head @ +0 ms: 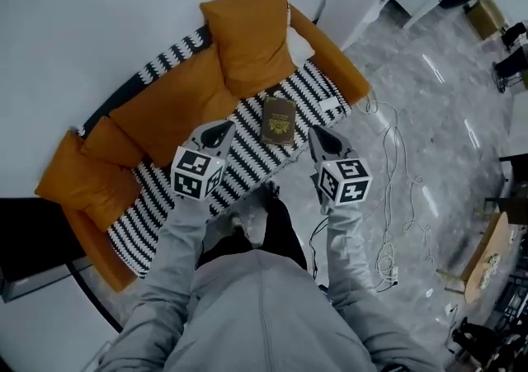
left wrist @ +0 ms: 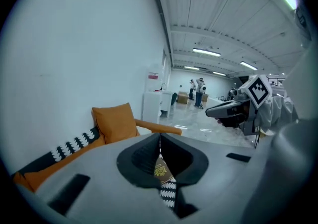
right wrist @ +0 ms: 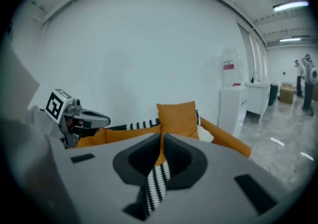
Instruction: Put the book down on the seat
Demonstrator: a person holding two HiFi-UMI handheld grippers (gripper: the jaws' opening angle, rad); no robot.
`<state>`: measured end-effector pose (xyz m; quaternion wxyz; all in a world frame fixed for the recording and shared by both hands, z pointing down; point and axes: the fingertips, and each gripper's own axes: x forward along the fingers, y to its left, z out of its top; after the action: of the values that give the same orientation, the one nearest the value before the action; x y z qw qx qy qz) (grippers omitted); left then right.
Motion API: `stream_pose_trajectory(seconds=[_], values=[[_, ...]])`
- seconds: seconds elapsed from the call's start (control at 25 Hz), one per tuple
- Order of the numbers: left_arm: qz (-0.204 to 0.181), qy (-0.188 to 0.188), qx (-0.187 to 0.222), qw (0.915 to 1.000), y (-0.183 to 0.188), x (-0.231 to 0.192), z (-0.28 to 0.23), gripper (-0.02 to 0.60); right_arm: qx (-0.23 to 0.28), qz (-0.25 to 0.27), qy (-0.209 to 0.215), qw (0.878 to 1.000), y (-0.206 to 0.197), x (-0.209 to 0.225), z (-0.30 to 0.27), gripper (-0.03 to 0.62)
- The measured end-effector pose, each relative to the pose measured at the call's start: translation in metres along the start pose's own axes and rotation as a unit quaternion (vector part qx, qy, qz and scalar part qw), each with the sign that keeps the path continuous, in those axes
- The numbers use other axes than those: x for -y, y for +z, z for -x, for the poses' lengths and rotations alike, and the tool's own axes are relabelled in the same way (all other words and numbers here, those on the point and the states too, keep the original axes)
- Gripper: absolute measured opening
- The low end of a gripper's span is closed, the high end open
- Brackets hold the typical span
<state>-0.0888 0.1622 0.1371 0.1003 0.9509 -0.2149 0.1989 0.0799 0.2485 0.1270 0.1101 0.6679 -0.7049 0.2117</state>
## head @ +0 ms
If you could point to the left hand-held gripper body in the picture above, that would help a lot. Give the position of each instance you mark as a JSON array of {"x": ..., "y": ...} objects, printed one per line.
[{"x": 198, "y": 172}]

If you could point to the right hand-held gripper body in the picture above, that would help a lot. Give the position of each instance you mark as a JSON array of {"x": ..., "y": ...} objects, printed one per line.
[{"x": 344, "y": 180}]

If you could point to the black white patterned sofa seat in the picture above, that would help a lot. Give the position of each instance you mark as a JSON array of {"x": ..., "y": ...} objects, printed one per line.
[{"x": 247, "y": 156}]

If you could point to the brown book with gold print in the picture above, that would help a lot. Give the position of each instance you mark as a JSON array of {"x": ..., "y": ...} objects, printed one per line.
[{"x": 279, "y": 120}]

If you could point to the person's left forearm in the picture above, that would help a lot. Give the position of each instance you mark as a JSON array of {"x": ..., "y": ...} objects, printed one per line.
[{"x": 175, "y": 250}]

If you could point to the person's right forearm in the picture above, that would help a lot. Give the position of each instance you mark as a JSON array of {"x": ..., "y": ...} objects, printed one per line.
[{"x": 346, "y": 255}]

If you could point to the person's shoe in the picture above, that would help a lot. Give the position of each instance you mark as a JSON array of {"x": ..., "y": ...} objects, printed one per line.
[{"x": 238, "y": 224}]

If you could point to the long orange back cushion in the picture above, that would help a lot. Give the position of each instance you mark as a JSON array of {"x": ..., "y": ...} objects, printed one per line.
[{"x": 173, "y": 110}]

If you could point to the white flat adapter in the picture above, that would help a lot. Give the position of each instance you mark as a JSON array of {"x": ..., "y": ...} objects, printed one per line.
[{"x": 332, "y": 103}]

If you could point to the person's black trouser legs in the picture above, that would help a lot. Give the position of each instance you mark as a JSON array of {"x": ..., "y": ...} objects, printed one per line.
[{"x": 280, "y": 230}]

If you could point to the plump orange side cushion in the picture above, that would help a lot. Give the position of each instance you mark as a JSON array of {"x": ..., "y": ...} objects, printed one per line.
[{"x": 86, "y": 185}]

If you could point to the white pillow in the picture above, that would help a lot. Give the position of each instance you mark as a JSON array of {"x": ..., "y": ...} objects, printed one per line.
[{"x": 300, "y": 46}]

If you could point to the large square orange cushion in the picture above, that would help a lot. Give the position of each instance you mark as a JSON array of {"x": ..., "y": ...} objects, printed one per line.
[{"x": 251, "y": 36}]

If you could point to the person's grey hoodie torso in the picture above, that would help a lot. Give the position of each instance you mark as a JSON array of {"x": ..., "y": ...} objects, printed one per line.
[{"x": 255, "y": 321}]

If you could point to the black low cabinet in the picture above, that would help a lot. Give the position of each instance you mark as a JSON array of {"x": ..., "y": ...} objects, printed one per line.
[{"x": 33, "y": 242}]

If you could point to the black chair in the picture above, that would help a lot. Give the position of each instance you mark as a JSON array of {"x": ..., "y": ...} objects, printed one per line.
[{"x": 513, "y": 61}]

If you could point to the golden square stool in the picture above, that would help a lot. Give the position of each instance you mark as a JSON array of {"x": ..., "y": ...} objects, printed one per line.
[{"x": 486, "y": 15}]

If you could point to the orange sofa frame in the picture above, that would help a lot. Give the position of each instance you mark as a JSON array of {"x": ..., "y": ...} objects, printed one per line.
[{"x": 330, "y": 61}]

